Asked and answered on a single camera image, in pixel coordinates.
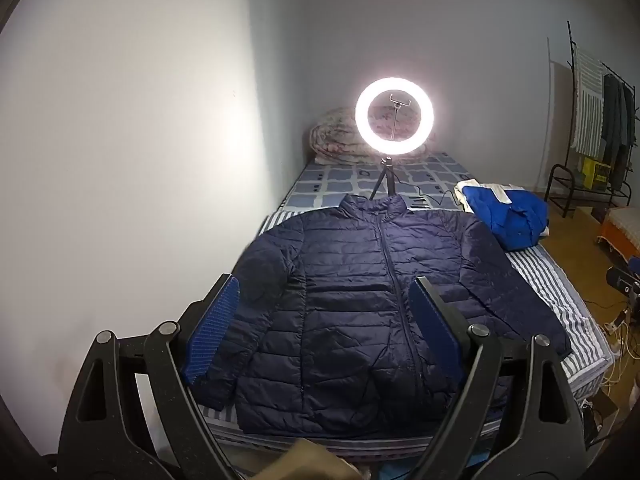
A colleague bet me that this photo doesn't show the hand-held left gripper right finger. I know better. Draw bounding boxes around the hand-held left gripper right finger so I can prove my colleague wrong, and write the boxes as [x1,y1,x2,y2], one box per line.
[409,276,587,480]

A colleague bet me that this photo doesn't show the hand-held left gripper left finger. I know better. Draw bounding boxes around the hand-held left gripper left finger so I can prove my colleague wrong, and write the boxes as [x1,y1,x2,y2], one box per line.
[57,272,251,480]

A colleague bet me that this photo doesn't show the navy puffer jacket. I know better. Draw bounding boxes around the navy puffer jacket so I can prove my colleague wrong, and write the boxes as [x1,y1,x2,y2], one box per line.
[192,192,573,438]

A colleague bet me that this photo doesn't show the black clothes rack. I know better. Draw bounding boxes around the black clothes rack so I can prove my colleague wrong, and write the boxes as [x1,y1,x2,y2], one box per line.
[545,20,640,218]

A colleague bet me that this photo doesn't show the blue white striped blanket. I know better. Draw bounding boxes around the blue white striped blanket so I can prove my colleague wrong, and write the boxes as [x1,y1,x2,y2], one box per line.
[200,205,616,448]

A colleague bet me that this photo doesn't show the bright blue garment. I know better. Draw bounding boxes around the bright blue garment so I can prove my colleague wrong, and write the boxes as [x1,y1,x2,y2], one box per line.
[462,183,551,252]

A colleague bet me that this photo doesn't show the white garment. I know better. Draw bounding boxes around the white garment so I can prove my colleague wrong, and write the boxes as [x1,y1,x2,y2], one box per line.
[454,177,478,212]

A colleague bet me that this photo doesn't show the tan cloth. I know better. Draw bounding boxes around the tan cloth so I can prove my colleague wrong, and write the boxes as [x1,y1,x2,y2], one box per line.
[255,437,362,480]

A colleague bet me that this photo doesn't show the blue checked bed sheet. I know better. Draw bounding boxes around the blue checked bed sheet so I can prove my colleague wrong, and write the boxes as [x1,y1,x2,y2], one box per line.
[277,152,476,211]

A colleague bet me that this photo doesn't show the brown cardboard box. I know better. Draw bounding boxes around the brown cardboard box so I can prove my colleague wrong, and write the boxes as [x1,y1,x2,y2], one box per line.
[582,390,621,453]

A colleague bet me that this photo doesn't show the black device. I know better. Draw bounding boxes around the black device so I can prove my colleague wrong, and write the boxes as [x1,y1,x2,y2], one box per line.
[606,257,640,308]

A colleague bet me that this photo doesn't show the orange stool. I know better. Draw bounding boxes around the orange stool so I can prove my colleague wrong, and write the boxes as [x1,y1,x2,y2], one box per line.
[595,205,640,261]

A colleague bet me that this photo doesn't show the rolled floral quilt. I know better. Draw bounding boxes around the rolled floral quilt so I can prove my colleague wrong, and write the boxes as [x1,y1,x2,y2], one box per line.
[309,107,431,165]

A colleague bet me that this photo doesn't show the yellow box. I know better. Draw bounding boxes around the yellow box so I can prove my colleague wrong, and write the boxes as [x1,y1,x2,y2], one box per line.
[582,157,612,191]

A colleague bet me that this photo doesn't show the dark hanging garment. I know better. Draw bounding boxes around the dark hanging garment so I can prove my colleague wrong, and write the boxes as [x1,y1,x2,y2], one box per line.
[600,74,637,191]

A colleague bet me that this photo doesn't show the striped hanging towel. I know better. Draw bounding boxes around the striped hanging towel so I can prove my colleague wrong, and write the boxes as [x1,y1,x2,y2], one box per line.
[570,44,606,156]

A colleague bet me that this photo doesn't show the black ring light cable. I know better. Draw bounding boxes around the black ring light cable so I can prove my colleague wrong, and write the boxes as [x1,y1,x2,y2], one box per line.
[410,187,458,209]

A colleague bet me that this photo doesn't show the white floor cables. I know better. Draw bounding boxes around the white floor cables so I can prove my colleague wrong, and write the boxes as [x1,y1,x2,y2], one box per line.
[597,307,632,391]

